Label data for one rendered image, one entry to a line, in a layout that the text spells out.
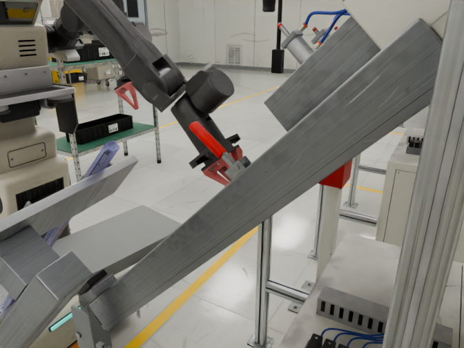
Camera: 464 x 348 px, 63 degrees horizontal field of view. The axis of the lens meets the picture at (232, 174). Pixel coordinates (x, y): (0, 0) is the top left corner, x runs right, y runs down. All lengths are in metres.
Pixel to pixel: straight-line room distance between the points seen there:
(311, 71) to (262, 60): 9.82
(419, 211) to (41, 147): 1.18
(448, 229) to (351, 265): 0.75
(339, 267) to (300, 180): 0.68
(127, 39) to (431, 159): 0.54
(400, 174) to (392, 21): 1.58
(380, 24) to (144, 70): 0.43
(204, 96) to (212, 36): 10.31
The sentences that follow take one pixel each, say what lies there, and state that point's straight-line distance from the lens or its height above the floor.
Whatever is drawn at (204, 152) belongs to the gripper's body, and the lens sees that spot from 0.67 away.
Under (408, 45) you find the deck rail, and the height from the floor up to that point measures 1.21.
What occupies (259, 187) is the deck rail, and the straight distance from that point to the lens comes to 0.44.
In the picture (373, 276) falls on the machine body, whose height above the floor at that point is 0.62.
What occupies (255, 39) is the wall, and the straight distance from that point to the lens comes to 10.30.
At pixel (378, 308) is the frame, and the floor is 0.66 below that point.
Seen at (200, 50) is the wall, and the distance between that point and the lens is 11.21.
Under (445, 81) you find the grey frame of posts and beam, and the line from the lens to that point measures 0.32.
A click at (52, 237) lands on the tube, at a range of 0.55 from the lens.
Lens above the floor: 1.23
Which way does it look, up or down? 22 degrees down
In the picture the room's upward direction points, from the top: straight up
